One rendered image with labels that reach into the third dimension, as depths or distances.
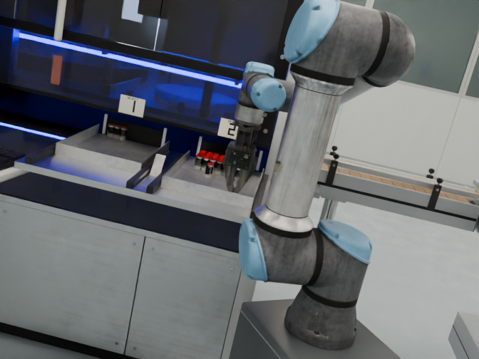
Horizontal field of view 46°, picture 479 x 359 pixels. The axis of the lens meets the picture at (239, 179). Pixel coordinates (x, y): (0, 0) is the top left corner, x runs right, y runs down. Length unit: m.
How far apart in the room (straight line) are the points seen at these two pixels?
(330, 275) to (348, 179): 0.89
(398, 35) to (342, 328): 0.57
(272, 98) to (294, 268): 0.43
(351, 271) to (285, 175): 0.24
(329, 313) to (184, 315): 1.01
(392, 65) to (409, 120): 5.55
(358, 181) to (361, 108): 4.52
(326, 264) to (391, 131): 5.50
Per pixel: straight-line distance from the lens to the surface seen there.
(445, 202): 2.03
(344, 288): 1.13
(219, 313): 2.06
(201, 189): 1.54
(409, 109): 6.54
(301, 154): 1.00
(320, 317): 1.16
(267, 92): 1.31
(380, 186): 1.98
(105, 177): 1.58
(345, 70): 0.97
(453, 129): 6.67
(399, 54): 1.01
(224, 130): 1.83
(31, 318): 2.30
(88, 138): 1.94
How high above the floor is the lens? 1.38
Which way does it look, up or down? 16 degrees down
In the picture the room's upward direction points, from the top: 13 degrees clockwise
